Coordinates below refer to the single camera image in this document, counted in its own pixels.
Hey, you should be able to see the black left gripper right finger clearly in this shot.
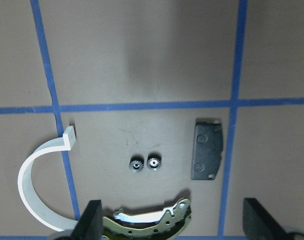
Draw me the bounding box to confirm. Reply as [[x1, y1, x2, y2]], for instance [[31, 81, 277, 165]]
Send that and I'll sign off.
[[243, 198, 289, 240]]

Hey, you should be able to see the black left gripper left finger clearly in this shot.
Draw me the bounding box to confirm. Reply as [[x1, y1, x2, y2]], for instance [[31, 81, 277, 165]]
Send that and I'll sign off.
[[70, 200, 103, 240]]

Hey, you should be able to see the small black gear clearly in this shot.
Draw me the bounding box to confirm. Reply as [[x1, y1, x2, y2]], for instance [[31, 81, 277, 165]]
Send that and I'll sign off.
[[147, 152, 162, 171], [129, 155, 144, 173]]

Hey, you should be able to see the olive brake shoe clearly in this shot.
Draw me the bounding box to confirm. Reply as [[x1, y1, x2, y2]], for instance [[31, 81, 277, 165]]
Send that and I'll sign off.
[[102, 198, 192, 240]]

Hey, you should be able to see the white curved plastic part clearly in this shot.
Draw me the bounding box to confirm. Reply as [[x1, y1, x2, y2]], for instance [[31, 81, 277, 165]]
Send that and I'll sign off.
[[17, 126, 77, 232]]

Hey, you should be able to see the black brake pad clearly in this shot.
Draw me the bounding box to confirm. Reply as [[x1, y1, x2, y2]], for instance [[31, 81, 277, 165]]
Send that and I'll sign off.
[[191, 118, 224, 181]]

